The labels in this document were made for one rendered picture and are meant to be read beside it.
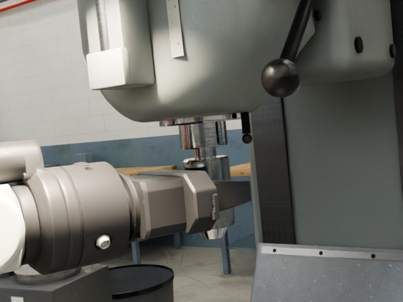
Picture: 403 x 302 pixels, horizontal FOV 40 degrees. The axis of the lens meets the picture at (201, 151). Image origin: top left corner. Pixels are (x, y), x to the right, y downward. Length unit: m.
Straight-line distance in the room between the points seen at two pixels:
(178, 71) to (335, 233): 0.52
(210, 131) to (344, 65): 0.16
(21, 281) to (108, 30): 0.43
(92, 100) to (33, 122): 1.11
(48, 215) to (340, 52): 0.34
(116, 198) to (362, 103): 0.50
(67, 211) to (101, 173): 0.05
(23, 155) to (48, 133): 6.78
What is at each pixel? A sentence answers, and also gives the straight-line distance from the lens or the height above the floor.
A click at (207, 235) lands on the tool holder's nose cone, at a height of 1.19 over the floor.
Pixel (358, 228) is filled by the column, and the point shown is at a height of 1.12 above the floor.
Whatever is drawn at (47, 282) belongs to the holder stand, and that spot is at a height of 1.12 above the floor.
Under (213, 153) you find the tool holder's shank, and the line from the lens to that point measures 0.55.
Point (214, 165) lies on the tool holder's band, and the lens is 0.53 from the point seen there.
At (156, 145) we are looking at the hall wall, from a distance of 6.01.
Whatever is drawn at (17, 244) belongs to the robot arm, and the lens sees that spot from 0.42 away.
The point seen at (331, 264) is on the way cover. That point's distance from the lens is 0.91.
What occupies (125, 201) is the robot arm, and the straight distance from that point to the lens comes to 0.46.
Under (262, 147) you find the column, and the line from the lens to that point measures 0.94.
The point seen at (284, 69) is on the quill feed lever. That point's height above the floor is 1.34.
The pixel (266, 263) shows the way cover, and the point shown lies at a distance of 0.96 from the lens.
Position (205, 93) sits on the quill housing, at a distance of 0.47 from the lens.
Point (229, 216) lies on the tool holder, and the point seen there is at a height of 1.21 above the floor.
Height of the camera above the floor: 1.31
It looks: 3 degrees down
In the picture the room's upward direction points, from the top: 6 degrees counter-clockwise
